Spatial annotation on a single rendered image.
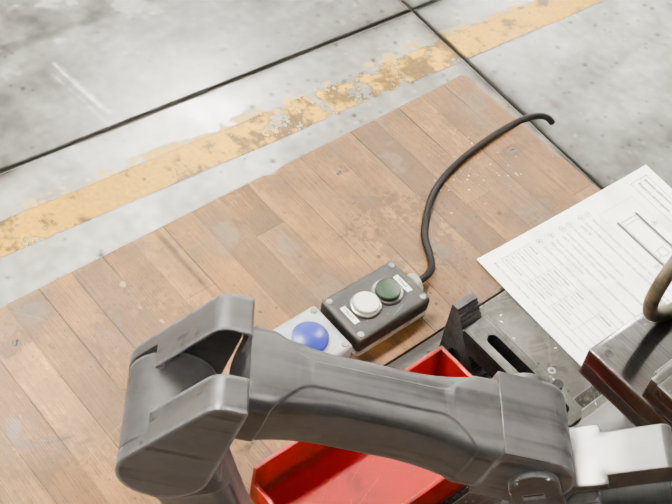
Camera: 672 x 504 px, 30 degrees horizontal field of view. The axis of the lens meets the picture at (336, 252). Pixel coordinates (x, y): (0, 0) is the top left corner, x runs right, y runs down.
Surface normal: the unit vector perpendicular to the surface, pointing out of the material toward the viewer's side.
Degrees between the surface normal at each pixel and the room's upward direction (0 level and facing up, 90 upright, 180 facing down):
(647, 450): 23
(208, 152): 0
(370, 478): 0
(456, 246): 0
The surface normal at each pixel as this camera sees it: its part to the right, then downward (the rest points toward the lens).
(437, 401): 0.35, -0.60
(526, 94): 0.12, -0.64
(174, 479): 0.00, 0.77
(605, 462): -0.27, -0.62
